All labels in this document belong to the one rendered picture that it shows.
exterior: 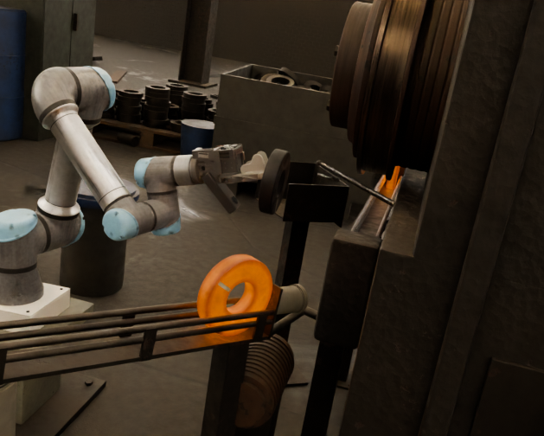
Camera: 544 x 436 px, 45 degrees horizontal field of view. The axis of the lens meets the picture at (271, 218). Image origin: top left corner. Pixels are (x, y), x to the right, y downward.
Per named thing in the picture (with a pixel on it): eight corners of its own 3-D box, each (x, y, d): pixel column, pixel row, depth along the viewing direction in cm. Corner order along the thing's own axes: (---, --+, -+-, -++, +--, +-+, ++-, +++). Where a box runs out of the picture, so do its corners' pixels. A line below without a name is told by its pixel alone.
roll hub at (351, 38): (360, 120, 168) (383, 6, 159) (343, 138, 142) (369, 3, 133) (338, 116, 169) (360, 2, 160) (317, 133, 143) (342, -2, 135)
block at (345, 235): (365, 336, 148) (387, 237, 140) (360, 353, 140) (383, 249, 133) (318, 324, 150) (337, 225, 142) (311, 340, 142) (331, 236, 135)
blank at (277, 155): (294, 149, 164) (281, 146, 164) (281, 154, 149) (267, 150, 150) (281, 209, 167) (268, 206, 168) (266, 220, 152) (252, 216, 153)
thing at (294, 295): (304, 317, 135) (311, 291, 134) (272, 323, 129) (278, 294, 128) (284, 305, 140) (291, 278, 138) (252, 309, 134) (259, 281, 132)
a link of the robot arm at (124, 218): (23, 57, 156) (135, 227, 148) (60, 56, 165) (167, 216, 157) (2, 89, 162) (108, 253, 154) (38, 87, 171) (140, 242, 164)
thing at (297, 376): (283, 346, 251) (316, 163, 228) (310, 386, 228) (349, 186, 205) (231, 349, 244) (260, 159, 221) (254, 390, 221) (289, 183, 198)
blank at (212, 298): (240, 348, 128) (229, 340, 130) (285, 281, 130) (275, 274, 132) (191, 317, 117) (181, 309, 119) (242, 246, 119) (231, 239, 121)
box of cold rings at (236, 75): (371, 189, 486) (393, 81, 461) (365, 223, 408) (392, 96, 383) (235, 163, 499) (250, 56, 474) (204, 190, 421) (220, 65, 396)
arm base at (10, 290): (-28, 298, 179) (-29, 264, 176) (9, 279, 193) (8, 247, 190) (21, 310, 175) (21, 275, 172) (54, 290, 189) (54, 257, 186)
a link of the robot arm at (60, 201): (15, 241, 189) (49, 59, 167) (55, 230, 201) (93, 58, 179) (42, 262, 184) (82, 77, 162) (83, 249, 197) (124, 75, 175)
